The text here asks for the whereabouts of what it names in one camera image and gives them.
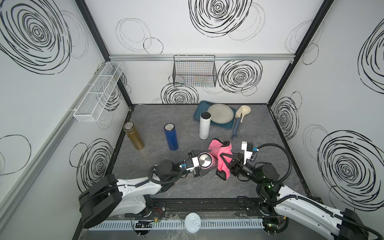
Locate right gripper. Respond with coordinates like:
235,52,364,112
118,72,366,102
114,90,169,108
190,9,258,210
221,152,263,187

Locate pink thermos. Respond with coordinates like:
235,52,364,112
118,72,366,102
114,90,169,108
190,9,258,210
198,153,214,169

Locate pink cloth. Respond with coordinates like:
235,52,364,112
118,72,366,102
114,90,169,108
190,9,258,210
208,138,232,181

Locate gold thermos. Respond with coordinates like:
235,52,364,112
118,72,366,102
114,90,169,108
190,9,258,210
123,122,145,150

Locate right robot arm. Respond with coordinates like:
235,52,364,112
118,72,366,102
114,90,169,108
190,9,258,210
220,153,369,240

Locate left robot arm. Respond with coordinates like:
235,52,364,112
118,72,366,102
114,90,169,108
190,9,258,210
79,151,218,229

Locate blue thermos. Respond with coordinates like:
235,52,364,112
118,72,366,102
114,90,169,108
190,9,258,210
164,123,179,151

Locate white thermos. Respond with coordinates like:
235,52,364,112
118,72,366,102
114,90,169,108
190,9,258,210
199,112,211,140

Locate grey round plate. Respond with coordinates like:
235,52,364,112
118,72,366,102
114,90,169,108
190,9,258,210
207,104,234,124

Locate beige ladle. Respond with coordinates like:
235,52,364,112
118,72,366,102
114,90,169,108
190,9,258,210
240,105,251,123

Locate white round can lid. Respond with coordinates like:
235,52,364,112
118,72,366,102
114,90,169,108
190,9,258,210
184,213,202,234

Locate teal tray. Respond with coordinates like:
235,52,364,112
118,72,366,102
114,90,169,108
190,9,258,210
194,101,235,129

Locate white mesh shelf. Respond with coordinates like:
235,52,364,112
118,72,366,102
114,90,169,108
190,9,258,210
73,62,124,123

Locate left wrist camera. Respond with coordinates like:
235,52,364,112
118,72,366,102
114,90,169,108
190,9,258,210
179,157,200,172

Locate blue handled utensil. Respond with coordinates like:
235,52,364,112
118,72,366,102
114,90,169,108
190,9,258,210
232,107,243,139

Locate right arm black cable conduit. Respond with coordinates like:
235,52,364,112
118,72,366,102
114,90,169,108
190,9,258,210
253,143,384,240

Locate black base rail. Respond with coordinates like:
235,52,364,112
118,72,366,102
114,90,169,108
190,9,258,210
125,196,278,219

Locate white slotted cable duct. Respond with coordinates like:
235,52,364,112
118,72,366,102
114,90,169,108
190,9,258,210
90,219,264,231

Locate black wire basket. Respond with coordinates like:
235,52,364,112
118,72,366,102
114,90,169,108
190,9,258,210
172,55,218,88

